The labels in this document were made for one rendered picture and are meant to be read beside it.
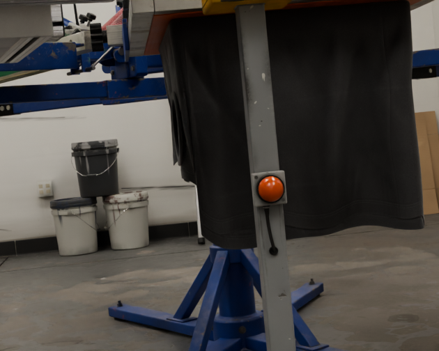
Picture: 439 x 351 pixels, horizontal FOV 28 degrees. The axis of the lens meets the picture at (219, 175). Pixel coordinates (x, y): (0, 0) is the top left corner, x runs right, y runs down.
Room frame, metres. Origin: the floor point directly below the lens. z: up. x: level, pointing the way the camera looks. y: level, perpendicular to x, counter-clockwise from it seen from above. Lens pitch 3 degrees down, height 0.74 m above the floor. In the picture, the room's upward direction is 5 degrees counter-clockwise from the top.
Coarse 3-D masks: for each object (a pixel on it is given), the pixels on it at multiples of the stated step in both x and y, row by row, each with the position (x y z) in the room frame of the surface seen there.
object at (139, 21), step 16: (144, 0) 1.48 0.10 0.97; (160, 0) 1.48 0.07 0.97; (176, 0) 1.49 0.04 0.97; (192, 0) 1.49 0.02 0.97; (304, 0) 1.52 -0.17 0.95; (320, 0) 1.54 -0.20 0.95; (432, 0) 1.69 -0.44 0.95; (144, 16) 1.53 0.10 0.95; (128, 32) 1.95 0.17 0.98; (144, 32) 1.76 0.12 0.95; (144, 48) 2.08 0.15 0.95
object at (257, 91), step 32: (224, 0) 1.26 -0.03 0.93; (256, 0) 1.27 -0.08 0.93; (288, 0) 1.31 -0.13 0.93; (256, 32) 1.31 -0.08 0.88; (256, 64) 1.31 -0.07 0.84; (256, 96) 1.31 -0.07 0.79; (256, 128) 1.31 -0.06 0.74; (256, 160) 1.30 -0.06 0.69; (256, 224) 1.32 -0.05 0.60; (288, 288) 1.31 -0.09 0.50; (288, 320) 1.31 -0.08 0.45
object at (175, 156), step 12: (168, 24) 1.62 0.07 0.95; (168, 36) 1.66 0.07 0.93; (168, 48) 1.69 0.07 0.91; (168, 60) 1.81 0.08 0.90; (168, 72) 1.87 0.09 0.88; (168, 84) 1.89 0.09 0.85; (168, 96) 2.02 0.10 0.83; (180, 120) 1.62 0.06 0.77; (180, 132) 1.61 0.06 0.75; (180, 144) 1.62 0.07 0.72; (180, 156) 1.64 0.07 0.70; (180, 168) 1.69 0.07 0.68; (192, 168) 1.65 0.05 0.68; (192, 180) 1.66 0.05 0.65
